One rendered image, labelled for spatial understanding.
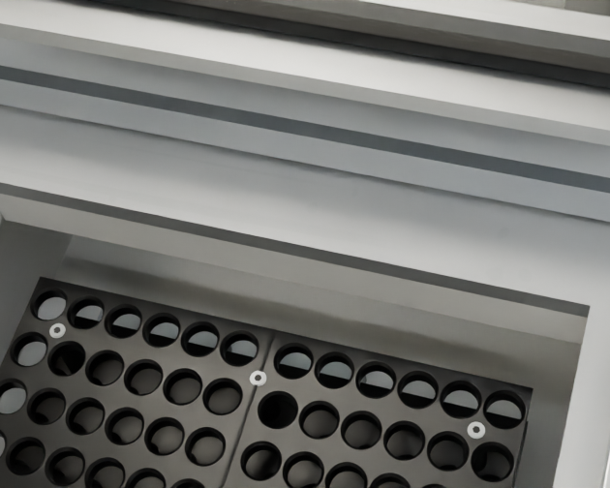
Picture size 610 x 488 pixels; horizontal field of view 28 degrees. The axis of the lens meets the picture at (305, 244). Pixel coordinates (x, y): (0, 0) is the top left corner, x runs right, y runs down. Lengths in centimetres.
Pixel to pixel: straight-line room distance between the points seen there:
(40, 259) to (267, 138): 15
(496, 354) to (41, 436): 18
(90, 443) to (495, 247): 15
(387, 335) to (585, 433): 15
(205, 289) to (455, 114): 18
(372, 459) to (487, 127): 11
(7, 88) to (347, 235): 12
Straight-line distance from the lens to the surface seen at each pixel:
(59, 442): 41
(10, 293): 48
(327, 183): 39
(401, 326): 48
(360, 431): 43
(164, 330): 48
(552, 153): 35
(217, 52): 36
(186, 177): 39
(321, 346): 41
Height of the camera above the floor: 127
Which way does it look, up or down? 60 degrees down
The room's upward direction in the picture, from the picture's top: 12 degrees counter-clockwise
